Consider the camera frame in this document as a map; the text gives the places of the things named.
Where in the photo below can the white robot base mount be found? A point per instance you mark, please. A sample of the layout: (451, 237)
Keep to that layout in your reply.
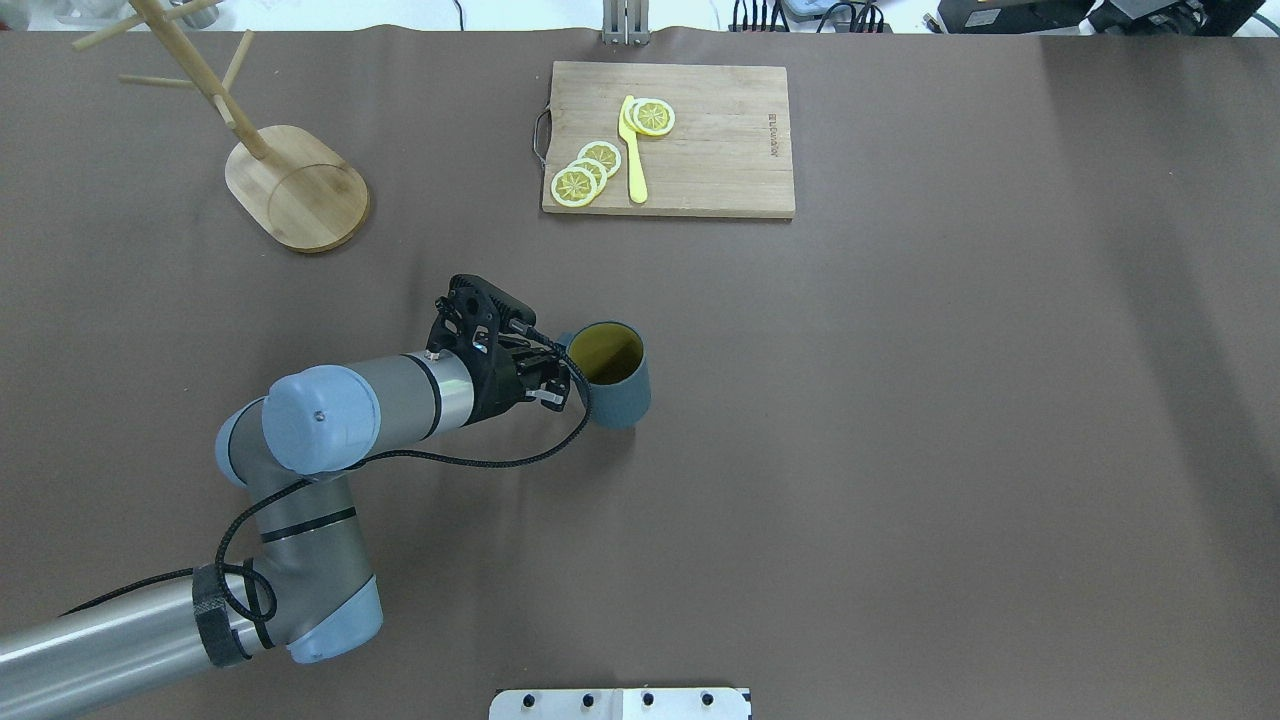
(623, 703)

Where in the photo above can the wooden cup rack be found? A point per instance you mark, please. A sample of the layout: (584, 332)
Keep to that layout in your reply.
(304, 194)

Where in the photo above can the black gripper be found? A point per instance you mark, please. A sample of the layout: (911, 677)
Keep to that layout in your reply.
(494, 388)

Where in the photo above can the blue mug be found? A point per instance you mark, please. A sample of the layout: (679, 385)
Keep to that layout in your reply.
(612, 358)

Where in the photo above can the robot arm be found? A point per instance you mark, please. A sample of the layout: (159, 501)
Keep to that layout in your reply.
(312, 589)

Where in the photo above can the lemon slice under pair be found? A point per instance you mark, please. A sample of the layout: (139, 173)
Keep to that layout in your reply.
(627, 117)

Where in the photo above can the lemon slice front of pair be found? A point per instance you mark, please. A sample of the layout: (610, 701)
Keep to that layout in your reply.
(651, 116)

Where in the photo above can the bamboo cutting board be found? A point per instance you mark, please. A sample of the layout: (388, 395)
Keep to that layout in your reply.
(729, 154)

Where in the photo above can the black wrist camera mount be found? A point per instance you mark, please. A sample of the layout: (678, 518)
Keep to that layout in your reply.
(473, 314)

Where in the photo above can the lemon slice middle of trio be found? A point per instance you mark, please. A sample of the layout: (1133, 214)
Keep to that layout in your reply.
(596, 170)

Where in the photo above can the yellow plastic knife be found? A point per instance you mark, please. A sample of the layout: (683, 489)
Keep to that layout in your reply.
(636, 180)

